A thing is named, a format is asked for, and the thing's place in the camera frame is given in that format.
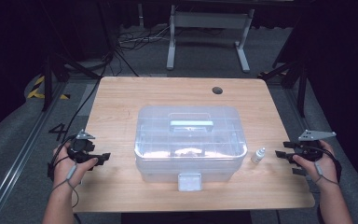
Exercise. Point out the yellow black floor tape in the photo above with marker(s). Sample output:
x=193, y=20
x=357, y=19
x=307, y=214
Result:
x=34, y=93

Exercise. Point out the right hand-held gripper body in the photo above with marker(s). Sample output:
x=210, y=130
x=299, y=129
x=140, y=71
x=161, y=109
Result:
x=310, y=151

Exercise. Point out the person's right hand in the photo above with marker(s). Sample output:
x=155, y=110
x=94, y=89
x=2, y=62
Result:
x=326, y=171

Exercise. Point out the grey metal desk frame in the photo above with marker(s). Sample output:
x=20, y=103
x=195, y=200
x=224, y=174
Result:
x=211, y=20

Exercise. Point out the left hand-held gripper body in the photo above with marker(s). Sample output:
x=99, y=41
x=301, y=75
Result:
x=79, y=149

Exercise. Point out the clear plastic storage box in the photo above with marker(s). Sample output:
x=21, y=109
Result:
x=189, y=146

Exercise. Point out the small white dropper bottle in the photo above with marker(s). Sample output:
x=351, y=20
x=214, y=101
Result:
x=257, y=156

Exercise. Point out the person's left hand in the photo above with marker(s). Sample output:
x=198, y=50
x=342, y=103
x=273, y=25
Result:
x=65, y=169

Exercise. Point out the black metal stand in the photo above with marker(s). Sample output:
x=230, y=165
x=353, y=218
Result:
x=47, y=81
x=302, y=90

